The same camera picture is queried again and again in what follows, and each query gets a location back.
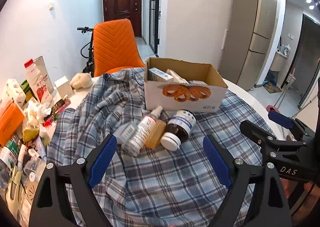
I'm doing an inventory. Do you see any white spray bottle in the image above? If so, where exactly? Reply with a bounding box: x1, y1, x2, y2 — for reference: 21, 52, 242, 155
122, 106, 163, 157

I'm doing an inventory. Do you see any amber soap bar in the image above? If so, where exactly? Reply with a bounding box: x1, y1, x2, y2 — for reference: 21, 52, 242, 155
145, 120, 167, 149

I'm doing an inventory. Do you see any brown bottle white cap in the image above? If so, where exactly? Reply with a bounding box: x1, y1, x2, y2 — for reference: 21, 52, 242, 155
161, 110, 196, 152

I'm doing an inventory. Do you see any white Raison box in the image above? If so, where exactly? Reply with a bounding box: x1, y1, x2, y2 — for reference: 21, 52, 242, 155
148, 68, 174, 83

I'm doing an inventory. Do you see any blue plaid cloth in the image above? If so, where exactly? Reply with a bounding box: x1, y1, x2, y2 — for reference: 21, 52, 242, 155
47, 67, 276, 227

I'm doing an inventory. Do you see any small white box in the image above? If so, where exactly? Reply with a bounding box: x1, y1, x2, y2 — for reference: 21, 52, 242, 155
54, 76, 75, 99

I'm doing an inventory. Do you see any orange box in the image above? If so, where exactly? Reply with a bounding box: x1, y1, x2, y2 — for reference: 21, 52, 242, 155
0, 100, 25, 147

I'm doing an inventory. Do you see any beige plush toy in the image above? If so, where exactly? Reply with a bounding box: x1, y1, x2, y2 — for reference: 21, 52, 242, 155
70, 73, 93, 90

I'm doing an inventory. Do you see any tall white carton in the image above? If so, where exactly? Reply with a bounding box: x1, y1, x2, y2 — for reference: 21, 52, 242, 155
34, 56, 54, 94

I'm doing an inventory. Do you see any cardboard box with pretzel print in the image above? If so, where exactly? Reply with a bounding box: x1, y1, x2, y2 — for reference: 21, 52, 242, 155
144, 58, 228, 113

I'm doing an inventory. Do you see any strawberry milk carton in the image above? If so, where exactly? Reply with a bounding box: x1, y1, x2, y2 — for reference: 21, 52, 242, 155
24, 59, 52, 104

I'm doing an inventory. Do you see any white tissue pack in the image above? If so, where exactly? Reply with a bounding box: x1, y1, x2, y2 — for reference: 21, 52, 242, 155
1, 79, 26, 107

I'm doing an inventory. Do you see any bicycle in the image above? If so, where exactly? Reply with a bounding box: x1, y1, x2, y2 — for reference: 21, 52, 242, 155
76, 26, 96, 77

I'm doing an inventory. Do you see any beige refrigerator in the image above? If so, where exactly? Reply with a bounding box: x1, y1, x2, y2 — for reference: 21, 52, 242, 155
219, 0, 278, 91

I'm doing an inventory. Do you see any orange chair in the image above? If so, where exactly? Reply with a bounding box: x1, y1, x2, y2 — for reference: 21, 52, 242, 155
93, 19, 144, 77

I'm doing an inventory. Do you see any dark brown door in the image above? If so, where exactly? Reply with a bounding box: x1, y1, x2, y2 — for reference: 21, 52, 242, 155
103, 0, 142, 37

